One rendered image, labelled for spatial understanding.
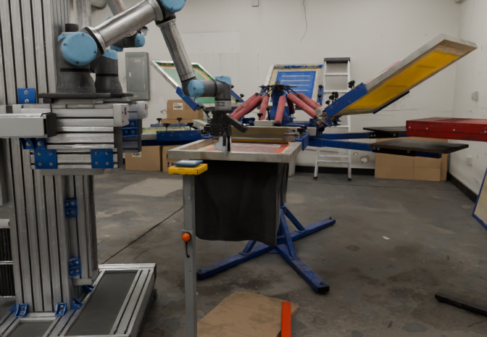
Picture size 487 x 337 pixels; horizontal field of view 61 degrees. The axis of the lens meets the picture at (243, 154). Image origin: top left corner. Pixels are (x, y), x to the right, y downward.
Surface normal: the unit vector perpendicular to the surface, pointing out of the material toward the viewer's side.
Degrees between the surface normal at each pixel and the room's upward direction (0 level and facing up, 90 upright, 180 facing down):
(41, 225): 90
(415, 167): 78
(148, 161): 90
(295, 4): 90
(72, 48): 94
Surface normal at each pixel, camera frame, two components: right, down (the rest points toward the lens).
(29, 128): 0.06, 0.15
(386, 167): -0.23, -0.11
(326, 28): -0.24, 0.14
